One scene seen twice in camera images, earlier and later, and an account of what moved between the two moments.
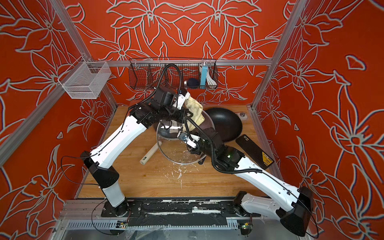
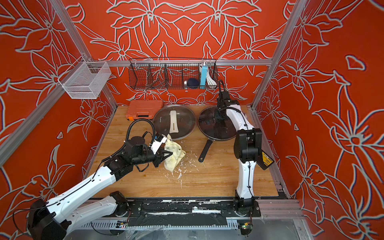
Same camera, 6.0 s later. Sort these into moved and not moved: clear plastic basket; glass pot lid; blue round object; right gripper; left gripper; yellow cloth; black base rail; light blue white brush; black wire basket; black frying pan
Moved: glass pot lid; right gripper; left gripper; yellow cloth
Not moved: black frying pan; clear plastic basket; black base rail; blue round object; black wire basket; light blue white brush
